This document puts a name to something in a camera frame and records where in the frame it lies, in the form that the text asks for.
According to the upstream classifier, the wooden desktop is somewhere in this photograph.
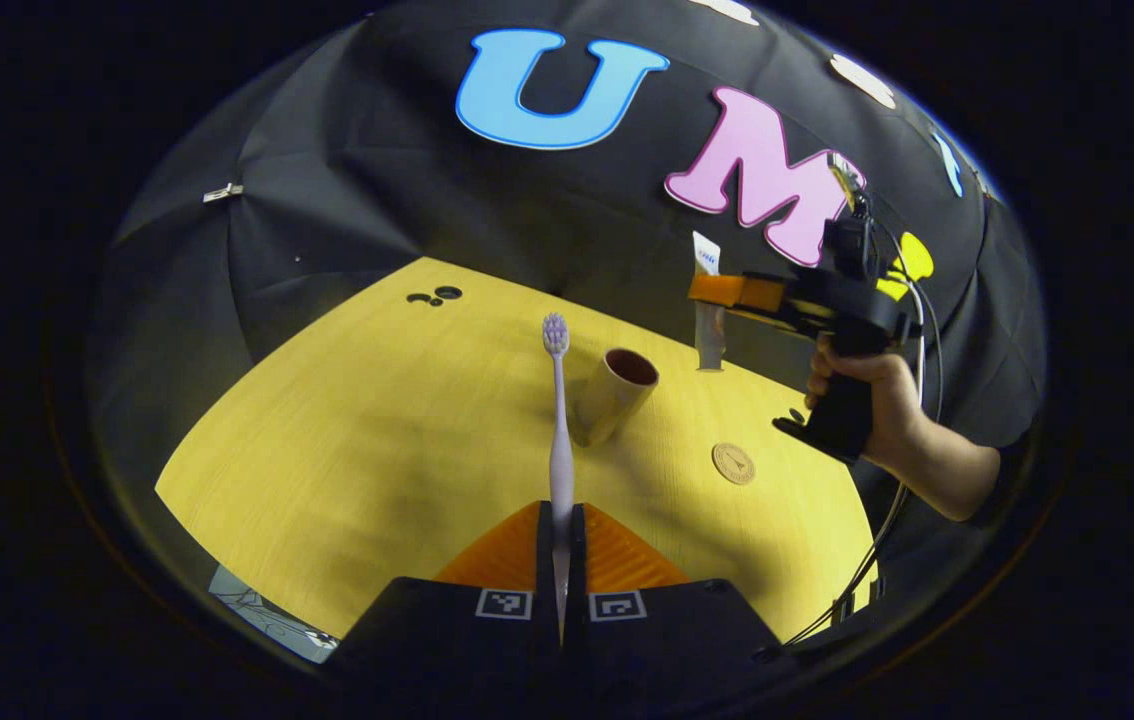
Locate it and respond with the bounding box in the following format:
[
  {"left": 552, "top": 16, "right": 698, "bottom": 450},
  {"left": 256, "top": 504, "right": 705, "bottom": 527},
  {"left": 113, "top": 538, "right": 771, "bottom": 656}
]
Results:
[{"left": 155, "top": 257, "right": 878, "bottom": 643}]

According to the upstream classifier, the round cork coaster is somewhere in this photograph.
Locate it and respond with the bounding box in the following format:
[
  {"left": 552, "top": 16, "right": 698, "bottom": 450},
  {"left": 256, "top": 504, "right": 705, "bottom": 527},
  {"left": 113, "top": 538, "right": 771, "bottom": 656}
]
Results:
[{"left": 711, "top": 443, "right": 756, "bottom": 487}]

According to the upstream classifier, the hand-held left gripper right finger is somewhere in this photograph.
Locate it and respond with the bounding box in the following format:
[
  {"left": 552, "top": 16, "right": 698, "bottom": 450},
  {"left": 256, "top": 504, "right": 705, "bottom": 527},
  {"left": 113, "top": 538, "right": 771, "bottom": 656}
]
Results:
[{"left": 567, "top": 502, "right": 810, "bottom": 693}]

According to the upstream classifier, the white toothbrush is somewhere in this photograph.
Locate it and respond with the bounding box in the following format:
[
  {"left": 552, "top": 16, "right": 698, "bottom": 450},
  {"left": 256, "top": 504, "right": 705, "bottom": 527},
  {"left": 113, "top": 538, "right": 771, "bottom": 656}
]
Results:
[{"left": 542, "top": 313, "right": 576, "bottom": 641}]

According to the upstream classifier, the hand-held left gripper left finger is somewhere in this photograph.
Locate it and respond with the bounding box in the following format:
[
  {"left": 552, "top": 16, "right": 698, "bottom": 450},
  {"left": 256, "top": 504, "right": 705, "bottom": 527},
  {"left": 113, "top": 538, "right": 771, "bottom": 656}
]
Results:
[{"left": 327, "top": 500, "right": 560, "bottom": 693}]

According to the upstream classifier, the white toothpaste tube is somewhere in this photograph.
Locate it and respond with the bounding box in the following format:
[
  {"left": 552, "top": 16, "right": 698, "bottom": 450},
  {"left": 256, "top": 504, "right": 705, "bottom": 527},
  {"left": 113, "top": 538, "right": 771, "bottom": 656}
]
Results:
[{"left": 692, "top": 231, "right": 726, "bottom": 372}]

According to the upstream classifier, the beige cup with handle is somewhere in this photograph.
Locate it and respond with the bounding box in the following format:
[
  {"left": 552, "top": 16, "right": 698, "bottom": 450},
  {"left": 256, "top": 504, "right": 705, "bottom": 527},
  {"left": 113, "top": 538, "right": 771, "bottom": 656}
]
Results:
[{"left": 572, "top": 348, "right": 660, "bottom": 448}]

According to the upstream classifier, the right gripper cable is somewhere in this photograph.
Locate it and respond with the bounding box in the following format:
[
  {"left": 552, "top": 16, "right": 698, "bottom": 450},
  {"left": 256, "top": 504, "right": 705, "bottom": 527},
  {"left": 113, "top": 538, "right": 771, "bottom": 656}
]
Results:
[{"left": 785, "top": 215, "right": 944, "bottom": 646}]

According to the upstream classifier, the black backdrop cloth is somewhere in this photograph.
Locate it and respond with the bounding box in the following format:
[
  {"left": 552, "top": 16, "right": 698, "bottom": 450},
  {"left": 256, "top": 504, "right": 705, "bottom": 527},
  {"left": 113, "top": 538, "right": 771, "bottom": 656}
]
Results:
[{"left": 92, "top": 0, "right": 1048, "bottom": 641}]

